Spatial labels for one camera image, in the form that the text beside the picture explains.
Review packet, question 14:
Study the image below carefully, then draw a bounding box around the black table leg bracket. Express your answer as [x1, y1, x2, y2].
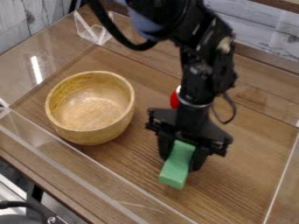
[25, 183, 69, 224]

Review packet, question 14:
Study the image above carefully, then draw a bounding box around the green foam stick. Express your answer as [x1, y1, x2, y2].
[159, 140, 195, 190]

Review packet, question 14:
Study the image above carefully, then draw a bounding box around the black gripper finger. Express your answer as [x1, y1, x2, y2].
[157, 131, 173, 160]
[189, 146, 209, 172]

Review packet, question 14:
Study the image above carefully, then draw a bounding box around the black cable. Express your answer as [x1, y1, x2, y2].
[0, 200, 44, 224]

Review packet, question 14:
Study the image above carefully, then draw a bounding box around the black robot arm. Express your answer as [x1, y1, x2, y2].
[89, 0, 237, 172]

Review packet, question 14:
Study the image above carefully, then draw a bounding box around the clear acrylic tray wall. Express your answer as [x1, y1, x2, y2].
[0, 17, 299, 224]

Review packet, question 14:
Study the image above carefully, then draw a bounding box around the red toy tomato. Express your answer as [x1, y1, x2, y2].
[169, 92, 179, 109]

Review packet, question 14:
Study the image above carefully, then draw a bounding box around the brown wooden bowl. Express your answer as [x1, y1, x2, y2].
[44, 71, 136, 145]

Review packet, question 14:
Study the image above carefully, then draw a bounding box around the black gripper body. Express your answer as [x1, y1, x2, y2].
[145, 108, 233, 157]

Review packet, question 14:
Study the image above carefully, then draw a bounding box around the clear acrylic corner bracket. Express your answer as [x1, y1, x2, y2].
[73, 11, 112, 46]

